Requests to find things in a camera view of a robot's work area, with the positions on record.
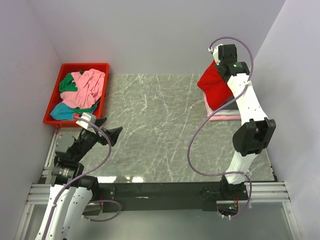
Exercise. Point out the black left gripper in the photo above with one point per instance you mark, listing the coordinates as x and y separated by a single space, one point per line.
113 133

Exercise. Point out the red t-shirt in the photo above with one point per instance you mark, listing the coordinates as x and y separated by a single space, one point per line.
214 88

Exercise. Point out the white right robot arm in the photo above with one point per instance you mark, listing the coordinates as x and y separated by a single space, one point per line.
256 128

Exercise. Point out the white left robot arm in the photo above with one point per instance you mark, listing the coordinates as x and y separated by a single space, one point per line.
72 189

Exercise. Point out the crumpled teal t-shirt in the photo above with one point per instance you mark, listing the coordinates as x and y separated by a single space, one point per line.
62 112

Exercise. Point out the red plastic bin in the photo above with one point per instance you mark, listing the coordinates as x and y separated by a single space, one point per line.
80 88

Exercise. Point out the crumpled green t-shirt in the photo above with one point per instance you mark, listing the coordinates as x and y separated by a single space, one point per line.
67 85

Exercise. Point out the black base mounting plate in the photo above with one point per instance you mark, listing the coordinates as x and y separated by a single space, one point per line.
229 194

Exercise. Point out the folded pink t-shirt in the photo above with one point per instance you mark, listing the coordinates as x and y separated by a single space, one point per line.
219 117

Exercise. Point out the folded dark grey t-shirt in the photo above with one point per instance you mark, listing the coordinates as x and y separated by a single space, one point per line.
232 106

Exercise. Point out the folded white t-shirt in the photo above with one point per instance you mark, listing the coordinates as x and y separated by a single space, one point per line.
228 112

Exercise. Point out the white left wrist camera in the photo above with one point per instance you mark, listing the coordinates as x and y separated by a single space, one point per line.
85 120

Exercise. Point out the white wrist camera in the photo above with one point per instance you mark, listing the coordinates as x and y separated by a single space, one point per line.
85 120
214 51

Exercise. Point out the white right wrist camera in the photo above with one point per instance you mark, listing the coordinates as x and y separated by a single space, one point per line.
214 51

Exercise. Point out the aluminium frame rail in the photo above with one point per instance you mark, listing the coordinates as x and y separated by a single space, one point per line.
269 192

